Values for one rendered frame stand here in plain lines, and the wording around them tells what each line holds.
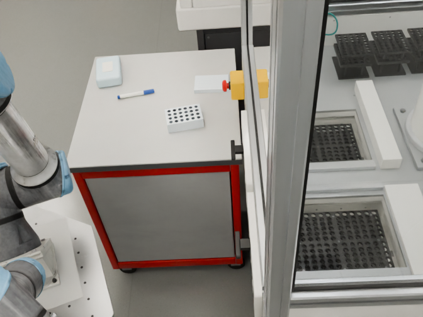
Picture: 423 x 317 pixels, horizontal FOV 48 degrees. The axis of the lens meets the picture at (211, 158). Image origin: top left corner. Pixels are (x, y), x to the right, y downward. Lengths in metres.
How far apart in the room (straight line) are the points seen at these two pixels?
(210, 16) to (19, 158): 1.13
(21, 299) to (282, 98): 0.49
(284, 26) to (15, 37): 3.57
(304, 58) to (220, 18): 1.55
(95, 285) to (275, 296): 0.60
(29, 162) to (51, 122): 1.88
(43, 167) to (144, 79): 0.79
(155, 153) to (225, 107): 0.31
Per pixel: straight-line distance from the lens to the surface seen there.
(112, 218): 1.83
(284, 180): 0.60
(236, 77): 1.59
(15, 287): 0.79
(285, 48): 0.47
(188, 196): 1.69
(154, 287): 2.16
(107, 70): 1.89
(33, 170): 1.19
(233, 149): 1.34
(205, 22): 2.02
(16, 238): 1.28
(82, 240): 1.41
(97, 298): 1.30
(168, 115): 1.65
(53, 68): 3.48
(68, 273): 1.37
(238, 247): 1.14
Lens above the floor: 1.87
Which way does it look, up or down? 47 degrees down
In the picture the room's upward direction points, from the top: 6 degrees counter-clockwise
